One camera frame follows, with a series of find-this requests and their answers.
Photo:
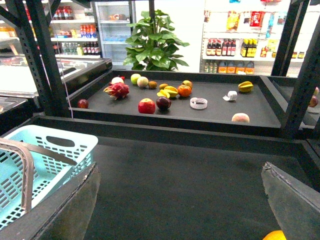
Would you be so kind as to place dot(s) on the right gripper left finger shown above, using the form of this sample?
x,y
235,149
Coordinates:
x,y
65,215

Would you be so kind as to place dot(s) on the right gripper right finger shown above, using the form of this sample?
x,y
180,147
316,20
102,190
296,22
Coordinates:
x,y
295,205

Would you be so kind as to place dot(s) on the orange yellow mango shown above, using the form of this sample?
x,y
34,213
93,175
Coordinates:
x,y
275,235

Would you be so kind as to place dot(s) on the light blue plastic basket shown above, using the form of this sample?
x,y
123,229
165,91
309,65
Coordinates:
x,y
49,173

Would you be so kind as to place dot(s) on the grey basket handle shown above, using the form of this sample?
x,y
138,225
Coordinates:
x,y
27,172

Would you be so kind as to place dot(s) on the red yellow mango fruit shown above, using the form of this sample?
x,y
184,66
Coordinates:
x,y
187,83

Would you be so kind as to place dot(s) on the pale peach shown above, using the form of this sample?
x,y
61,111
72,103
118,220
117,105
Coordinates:
x,y
240,117

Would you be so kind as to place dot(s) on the small dark red plum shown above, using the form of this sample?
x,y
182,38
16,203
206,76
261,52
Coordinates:
x,y
83,104

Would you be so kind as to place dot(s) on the black display tray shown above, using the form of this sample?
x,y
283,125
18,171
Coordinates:
x,y
262,104

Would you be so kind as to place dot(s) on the white tape roll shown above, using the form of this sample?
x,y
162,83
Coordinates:
x,y
230,96

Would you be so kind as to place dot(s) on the yellow star fruit right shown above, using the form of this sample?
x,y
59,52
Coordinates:
x,y
245,87

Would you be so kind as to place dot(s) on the yellow star fruit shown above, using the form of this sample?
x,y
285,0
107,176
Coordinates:
x,y
168,92
245,87

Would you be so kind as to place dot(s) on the pink dragon fruit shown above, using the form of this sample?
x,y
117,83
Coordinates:
x,y
117,90

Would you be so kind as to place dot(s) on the red apple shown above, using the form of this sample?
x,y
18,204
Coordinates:
x,y
146,106

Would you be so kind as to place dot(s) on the chest freezer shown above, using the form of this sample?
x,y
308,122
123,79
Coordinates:
x,y
17,78

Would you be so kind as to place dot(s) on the white onion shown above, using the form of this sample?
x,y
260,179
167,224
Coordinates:
x,y
116,80

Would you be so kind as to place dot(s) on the clear tape roll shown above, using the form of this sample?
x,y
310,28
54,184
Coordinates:
x,y
198,103

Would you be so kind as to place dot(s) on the dark purple plum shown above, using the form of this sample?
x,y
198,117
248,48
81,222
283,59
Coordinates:
x,y
163,103

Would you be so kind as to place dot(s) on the green apple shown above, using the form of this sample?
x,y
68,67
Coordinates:
x,y
134,78

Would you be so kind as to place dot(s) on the pale round melon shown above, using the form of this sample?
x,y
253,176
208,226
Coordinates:
x,y
142,82

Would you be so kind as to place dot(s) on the brown kiwi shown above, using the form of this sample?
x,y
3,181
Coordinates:
x,y
162,86
152,84

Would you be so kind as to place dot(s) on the yellow star fruit centre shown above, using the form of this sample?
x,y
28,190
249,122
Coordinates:
x,y
168,92

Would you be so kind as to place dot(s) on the orange persimmon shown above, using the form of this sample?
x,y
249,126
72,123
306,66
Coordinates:
x,y
184,91

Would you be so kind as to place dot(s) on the green potted plant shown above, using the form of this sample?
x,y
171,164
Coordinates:
x,y
153,45

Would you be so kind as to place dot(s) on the glass door refrigerator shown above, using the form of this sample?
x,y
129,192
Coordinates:
x,y
113,19

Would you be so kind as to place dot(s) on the black metal frame post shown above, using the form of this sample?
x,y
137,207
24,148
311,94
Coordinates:
x,y
32,27

